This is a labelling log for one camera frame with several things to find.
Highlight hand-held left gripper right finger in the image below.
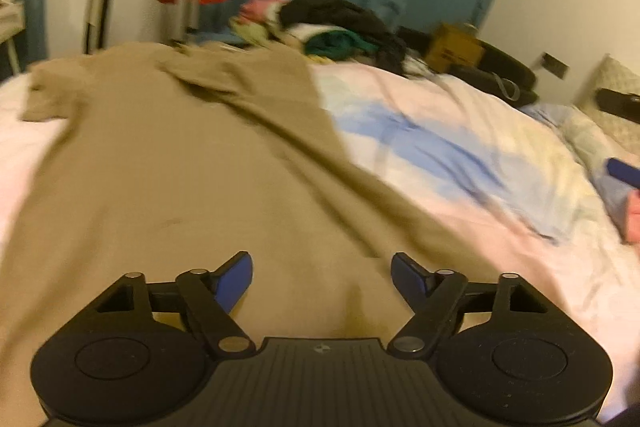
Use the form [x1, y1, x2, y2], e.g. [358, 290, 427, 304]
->
[387, 251, 549, 360]

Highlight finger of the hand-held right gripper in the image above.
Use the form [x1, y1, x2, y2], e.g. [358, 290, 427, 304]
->
[596, 88, 640, 125]
[605, 157, 640, 186]

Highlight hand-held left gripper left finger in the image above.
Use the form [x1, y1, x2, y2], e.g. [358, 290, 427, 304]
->
[92, 251, 257, 360]

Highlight khaki t-shirt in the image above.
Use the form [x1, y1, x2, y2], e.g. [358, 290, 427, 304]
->
[0, 41, 506, 427]

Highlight pile of clothes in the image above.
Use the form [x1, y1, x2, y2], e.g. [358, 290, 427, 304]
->
[229, 0, 426, 75]

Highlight quilted cream pillow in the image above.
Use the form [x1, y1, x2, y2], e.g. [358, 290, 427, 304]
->
[575, 54, 640, 158]

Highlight black bags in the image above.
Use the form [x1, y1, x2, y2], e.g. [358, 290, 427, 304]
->
[397, 27, 538, 108]

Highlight pastel duvet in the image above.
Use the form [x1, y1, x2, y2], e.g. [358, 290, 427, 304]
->
[0, 52, 640, 423]

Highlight cardboard box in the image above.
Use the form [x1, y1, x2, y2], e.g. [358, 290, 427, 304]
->
[425, 23, 486, 72]

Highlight white vanity table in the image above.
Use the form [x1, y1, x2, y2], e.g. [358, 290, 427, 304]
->
[0, 0, 26, 75]

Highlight black wall socket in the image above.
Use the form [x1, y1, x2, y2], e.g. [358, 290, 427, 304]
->
[542, 53, 570, 80]

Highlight white cable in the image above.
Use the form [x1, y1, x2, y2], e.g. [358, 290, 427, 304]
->
[492, 74, 521, 100]

